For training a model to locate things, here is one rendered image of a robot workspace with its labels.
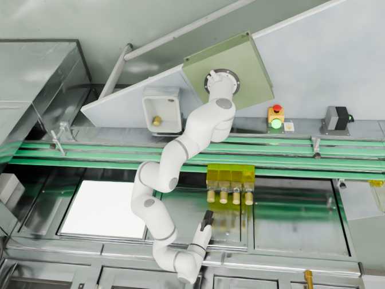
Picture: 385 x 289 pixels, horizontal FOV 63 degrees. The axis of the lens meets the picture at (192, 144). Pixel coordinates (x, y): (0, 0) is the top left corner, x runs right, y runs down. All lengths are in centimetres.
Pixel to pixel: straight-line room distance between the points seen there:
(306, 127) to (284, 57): 37
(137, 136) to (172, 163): 73
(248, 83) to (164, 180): 62
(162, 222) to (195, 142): 29
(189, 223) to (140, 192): 50
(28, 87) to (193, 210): 115
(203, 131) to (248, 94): 45
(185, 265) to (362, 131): 102
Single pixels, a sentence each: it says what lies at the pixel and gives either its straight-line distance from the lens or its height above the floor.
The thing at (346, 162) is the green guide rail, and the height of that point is 95.
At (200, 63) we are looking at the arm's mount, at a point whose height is 84.
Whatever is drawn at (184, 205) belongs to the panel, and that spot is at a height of 111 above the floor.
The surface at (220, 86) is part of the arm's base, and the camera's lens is 130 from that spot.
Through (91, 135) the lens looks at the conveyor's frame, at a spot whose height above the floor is 82.
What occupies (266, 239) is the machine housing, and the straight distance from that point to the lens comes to 156.
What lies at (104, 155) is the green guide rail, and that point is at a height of 95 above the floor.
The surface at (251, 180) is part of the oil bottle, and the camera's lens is 151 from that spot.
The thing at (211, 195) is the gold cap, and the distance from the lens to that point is 146.
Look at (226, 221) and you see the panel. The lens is 156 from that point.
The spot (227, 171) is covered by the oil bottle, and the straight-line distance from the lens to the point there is 153.
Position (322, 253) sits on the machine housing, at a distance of 159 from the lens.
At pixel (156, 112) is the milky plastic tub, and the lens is 163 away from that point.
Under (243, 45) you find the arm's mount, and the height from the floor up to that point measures 85.
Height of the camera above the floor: 199
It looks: 44 degrees down
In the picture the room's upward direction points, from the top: 171 degrees counter-clockwise
